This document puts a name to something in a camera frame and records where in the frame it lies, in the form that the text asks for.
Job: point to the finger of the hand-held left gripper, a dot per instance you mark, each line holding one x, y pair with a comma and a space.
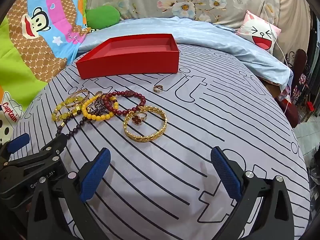
17, 142
50, 151

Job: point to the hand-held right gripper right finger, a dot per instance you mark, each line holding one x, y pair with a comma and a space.
226, 175

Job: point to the colourful cartoon monkey blanket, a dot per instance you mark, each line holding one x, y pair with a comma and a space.
37, 55

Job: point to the green pillow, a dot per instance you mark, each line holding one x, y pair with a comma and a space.
102, 17

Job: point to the thin gold bangle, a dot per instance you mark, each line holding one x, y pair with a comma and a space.
75, 93

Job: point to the striped grey bedsheet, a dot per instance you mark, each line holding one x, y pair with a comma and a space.
212, 117

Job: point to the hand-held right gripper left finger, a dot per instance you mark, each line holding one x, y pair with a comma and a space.
95, 175

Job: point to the pink cat face pillow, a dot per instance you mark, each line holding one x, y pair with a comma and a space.
260, 33

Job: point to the red cardboard box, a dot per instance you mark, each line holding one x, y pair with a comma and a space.
125, 65

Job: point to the light blue blanket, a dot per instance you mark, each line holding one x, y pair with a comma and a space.
200, 32

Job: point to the dark ornate metal chair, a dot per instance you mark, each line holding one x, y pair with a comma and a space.
301, 60

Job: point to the wooden bed frame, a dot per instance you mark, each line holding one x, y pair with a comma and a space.
271, 87

